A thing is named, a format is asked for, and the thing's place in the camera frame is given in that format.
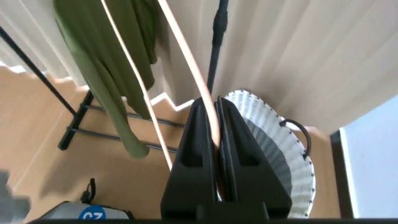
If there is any white laundry basket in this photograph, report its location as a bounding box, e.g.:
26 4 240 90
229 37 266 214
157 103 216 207
217 89 317 219

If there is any pink clothes hanger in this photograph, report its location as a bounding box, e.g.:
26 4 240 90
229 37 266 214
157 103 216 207
99 0 222 200

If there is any black clothes rack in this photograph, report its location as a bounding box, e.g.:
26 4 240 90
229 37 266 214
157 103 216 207
0 0 230 155

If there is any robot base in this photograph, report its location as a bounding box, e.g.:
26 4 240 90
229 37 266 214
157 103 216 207
39 177 135 220

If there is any green long-sleeved shirt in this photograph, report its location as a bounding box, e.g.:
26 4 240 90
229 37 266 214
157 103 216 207
52 0 161 159

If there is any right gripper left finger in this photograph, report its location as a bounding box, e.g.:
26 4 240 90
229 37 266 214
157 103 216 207
160 97 218 219

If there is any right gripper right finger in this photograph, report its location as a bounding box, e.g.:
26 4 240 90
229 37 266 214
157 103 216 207
216 96 293 219

